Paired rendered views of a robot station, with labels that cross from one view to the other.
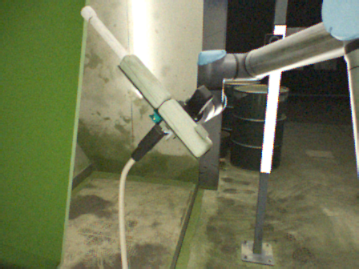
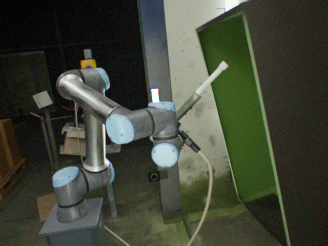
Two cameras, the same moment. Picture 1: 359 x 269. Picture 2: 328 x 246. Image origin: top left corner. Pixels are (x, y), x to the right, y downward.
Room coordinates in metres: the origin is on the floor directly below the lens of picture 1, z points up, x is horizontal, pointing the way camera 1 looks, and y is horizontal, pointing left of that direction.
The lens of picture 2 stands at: (1.74, -0.38, 1.43)
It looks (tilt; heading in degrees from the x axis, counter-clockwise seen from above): 14 degrees down; 161
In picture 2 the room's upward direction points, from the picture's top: 6 degrees counter-clockwise
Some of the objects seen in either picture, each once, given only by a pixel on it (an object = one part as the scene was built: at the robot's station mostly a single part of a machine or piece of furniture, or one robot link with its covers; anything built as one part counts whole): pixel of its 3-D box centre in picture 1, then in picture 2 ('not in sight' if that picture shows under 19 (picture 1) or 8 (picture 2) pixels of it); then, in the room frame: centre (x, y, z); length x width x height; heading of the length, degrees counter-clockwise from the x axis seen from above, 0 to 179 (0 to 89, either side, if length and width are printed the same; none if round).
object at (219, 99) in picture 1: (208, 102); (167, 149); (0.95, -0.11, 1.15); 0.12 x 0.09 x 0.10; 150
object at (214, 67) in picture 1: (213, 69); (161, 120); (0.96, -0.13, 1.26); 0.12 x 0.09 x 0.12; 109
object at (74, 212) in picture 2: not in sight; (72, 206); (0.31, -0.52, 0.69); 0.19 x 0.19 x 0.10
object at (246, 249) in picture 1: (256, 252); not in sight; (1.59, -0.55, 0.01); 0.20 x 0.20 x 0.01; 78
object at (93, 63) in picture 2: not in sight; (90, 76); (-0.48, -0.24, 1.42); 0.12 x 0.06 x 0.26; 78
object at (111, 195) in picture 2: not in sight; (102, 141); (-0.53, -0.23, 0.82); 0.06 x 0.06 x 1.64; 78
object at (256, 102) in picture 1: (257, 127); not in sight; (3.08, -0.93, 0.44); 0.59 x 0.58 x 0.89; 2
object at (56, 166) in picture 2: not in sight; (64, 133); (-2.04, -0.64, 0.64); 0.73 x 0.50 x 1.27; 92
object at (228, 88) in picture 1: (235, 114); not in sight; (3.73, -0.81, 0.44); 0.59 x 0.58 x 0.89; 69
